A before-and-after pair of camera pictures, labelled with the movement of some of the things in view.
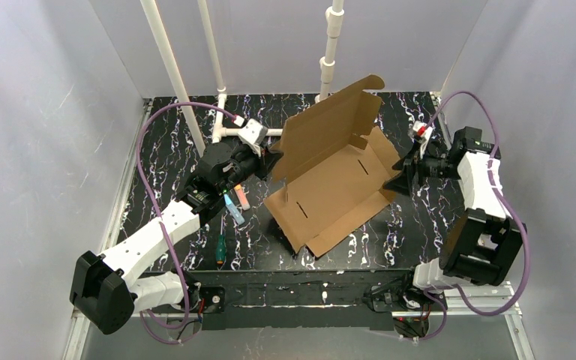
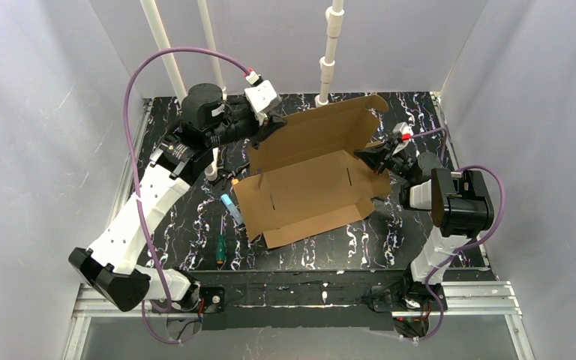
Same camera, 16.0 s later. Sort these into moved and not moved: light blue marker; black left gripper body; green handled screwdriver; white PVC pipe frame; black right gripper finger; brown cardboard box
Moved: black right gripper finger; black left gripper body; brown cardboard box
Not moved: light blue marker; green handled screwdriver; white PVC pipe frame
